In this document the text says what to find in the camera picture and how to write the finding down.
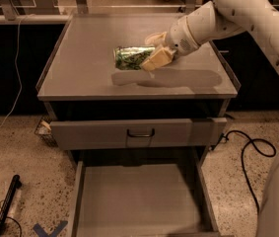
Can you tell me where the grey open middle drawer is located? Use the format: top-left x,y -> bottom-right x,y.
66,159 -> 221,237

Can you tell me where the grey drawer cabinet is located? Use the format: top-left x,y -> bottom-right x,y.
37,14 -> 240,166

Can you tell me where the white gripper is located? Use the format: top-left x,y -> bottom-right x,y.
140,14 -> 200,71

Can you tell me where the white hanging cable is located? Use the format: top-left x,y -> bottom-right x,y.
0,14 -> 36,163

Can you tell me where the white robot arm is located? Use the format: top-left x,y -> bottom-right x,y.
140,0 -> 279,237

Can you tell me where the blue tape cross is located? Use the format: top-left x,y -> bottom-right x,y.
33,220 -> 68,237

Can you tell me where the black drawer handle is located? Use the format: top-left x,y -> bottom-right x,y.
126,128 -> 155,138

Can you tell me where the wire basket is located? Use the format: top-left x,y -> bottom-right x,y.
35,116 -> 57,147

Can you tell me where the grey top drawer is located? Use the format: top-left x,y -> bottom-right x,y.
50,118 -> 227,150

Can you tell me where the black floor cable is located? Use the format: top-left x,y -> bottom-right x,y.
211,129 -> 277,215

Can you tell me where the green soda can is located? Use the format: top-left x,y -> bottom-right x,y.
113,46 -> 155,70

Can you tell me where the black bar on floor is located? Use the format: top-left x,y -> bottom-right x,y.
0,175 -> 22,235

